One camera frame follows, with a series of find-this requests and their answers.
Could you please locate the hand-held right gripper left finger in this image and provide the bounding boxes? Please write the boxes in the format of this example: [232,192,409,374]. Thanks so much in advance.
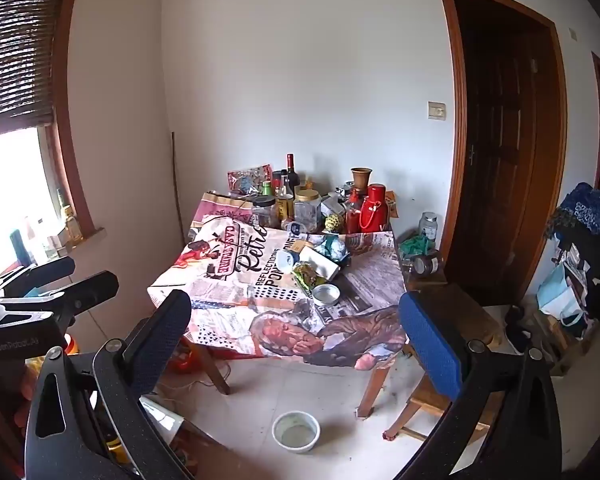
[25,289,196,480]

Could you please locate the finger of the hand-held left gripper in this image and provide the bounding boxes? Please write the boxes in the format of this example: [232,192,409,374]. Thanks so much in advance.
[0,271,120,322]
[0,256,77,300]

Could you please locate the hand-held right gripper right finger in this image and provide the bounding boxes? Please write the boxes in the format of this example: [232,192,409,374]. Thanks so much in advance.
[398,291,565,480]

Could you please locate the round metal tin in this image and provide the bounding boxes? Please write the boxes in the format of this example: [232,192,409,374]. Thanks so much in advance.
[311,283,342,307]

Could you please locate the blue green wrapper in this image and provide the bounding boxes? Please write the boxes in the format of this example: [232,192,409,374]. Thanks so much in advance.
[314,234,352,267]

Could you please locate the white cardboard box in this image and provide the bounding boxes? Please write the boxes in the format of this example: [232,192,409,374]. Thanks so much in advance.
[300,247,342,281]

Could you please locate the green snack packet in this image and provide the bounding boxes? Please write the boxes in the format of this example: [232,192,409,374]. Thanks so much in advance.
[291,263,328,293]

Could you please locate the white bowl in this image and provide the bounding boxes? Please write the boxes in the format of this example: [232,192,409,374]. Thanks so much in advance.
[272,411,322,453]

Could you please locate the person's left hand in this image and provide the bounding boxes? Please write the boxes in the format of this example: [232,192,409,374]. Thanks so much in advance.
[11,357,46,413]

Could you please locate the red plastic bag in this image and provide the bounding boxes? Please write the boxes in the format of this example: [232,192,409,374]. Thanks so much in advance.
[172,345,201,373]

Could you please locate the wooden chair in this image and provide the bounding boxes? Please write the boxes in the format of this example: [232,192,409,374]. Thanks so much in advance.
[382,285,503,443]

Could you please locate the dark teal bottle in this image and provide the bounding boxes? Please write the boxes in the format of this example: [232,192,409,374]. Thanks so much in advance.
[10,230,33,268]

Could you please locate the glass jar dark lid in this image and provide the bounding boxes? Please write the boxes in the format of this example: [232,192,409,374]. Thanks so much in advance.
[411,252,442,276]

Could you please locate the dark shoes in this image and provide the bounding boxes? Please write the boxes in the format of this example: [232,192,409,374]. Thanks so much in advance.
[504,305,541,356]

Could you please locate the printed newspaper-pattern tablecloth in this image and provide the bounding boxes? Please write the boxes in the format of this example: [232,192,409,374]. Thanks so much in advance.
[147,205,411,372]

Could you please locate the green crumpled cloth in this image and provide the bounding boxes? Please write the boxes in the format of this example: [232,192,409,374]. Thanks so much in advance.
[397,232,431,261]

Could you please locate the thin wooden stick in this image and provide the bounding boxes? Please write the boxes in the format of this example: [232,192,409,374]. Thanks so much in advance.
[171,131,185,241]

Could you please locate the light blue paper bag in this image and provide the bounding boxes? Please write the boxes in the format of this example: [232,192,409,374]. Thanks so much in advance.
[536,262,588,328]

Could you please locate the red thermos flask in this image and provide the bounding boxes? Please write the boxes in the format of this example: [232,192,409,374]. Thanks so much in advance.
[360,184,387,233]

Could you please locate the red sauce bottle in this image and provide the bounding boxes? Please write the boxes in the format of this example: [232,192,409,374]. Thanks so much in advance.
[345,191,362,234]

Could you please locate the pink printed sack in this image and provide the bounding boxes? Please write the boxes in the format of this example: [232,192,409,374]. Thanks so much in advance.
[203,190,255,217]

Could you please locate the grey metal object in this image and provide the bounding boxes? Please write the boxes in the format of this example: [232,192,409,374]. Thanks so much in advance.
[325,187,351,211]

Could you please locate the brown clay vase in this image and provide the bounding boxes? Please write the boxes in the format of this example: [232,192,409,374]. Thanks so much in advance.
[350,167,373,193]

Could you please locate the clear jar gold lid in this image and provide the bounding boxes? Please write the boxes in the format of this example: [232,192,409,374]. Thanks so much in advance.
[294,188,322,233]

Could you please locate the black bag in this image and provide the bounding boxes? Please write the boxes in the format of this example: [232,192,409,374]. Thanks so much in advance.
[550,230,600,328]

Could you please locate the yellow label bottle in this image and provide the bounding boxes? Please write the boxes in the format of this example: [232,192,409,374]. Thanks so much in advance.
[276,182,295,228]

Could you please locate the red candy packet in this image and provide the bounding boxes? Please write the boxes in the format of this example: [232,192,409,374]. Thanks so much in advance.
[227,163,273,196]

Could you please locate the blue knitted cloth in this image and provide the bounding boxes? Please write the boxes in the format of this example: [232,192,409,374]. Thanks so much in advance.
[547,182,600,236]

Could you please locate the dark wine bottle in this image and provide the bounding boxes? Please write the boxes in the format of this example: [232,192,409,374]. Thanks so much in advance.
[285,154,301,196]

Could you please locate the brown bamboo window blind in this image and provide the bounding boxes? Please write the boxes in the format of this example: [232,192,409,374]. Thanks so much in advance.
[0,0,76,141]

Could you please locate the wooden window frame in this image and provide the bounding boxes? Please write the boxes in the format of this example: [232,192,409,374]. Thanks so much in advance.
[45,0,106,248]

